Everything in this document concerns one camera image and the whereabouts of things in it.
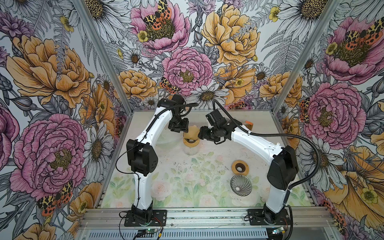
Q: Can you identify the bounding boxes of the wooden ring dripper holder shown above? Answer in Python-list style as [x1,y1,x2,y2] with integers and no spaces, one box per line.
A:
[183,138,200,148]
[232,160,250,176]

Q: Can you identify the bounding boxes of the brown coffee filter stack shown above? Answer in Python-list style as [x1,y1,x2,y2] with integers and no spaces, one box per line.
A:
[244,121,254,131]

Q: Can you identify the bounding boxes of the clear glass carafe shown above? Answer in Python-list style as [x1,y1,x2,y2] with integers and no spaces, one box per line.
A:
[183,146,199,156]

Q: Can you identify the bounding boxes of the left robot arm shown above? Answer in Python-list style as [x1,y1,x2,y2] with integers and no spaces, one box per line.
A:
[126,95,198,225]

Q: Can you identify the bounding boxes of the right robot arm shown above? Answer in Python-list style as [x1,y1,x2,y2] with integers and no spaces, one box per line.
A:
[199,110,299,225]

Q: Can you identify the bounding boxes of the grey glass dripper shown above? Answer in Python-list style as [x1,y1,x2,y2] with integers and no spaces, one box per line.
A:
[230,175,253,197]

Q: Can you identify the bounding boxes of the green circuit board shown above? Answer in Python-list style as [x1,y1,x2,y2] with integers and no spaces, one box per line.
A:
[135,229,163,238]

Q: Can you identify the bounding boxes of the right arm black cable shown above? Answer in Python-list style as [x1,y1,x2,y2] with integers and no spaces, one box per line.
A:
[212,99,321,240]

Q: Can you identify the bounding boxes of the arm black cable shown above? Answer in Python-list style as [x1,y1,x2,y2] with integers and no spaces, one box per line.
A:
[212,99,321,240]
[115,102,199,211]

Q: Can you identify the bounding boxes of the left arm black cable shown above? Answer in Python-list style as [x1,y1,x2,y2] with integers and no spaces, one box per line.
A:
[115,102,199,211]

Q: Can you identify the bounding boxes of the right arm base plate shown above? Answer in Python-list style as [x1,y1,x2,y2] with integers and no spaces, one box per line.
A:
[247,209,291,226]

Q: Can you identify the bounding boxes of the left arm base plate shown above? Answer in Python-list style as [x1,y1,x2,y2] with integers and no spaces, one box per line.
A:
[124,210,168,227]

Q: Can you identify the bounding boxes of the aluminium front rail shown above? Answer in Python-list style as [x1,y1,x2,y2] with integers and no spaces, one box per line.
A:
[79,206,334,230]

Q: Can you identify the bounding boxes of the left corner frame post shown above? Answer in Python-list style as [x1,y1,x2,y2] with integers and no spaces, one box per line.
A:
[74,1,133,117]

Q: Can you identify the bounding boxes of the corner frame post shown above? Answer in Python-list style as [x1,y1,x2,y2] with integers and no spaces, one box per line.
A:
[271,0,340,114]
[74,1,133,117]

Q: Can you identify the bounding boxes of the right corner frame post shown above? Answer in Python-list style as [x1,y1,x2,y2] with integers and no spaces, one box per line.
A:
[271,0,340,114]

